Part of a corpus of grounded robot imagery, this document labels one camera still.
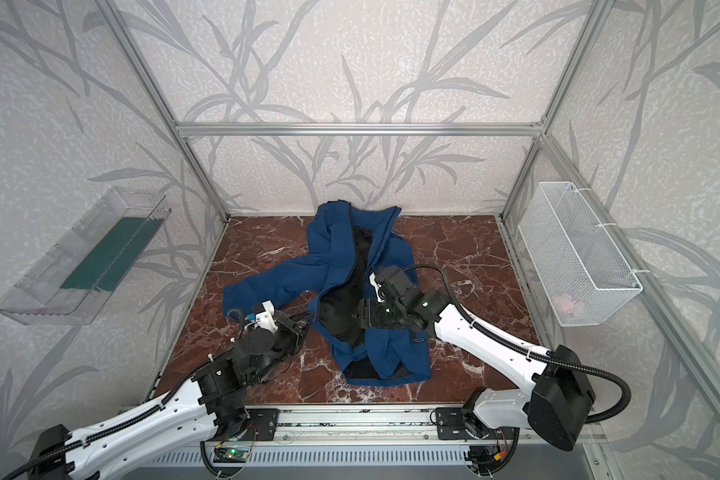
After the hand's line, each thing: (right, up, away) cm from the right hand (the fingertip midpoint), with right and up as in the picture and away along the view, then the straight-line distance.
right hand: (361, 309), depth 77 cm
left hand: (-10, +2, -3) cm, 10 cm away
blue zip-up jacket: (-7, +17, +26) cm, 32 cm away
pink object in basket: (+50, +3, -5) cm, 50 cm away
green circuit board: (-31, -34, -6) cm, 46 cm away
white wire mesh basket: (+47, +11, -15) cm, 51 cm away
